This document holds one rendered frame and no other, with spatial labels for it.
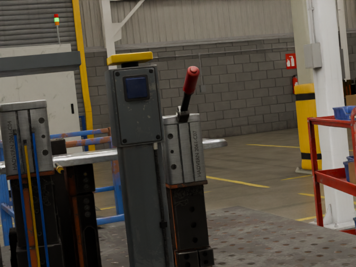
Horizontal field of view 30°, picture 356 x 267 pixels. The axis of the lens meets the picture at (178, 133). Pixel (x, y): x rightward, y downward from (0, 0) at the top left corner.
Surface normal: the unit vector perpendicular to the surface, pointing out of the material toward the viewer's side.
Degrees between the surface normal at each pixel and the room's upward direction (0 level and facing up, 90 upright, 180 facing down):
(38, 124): 90
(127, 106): 90
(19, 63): 90
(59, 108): 90
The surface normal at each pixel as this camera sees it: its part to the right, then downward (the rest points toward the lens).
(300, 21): -0.93, 0.11
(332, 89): 0.37, 0.01
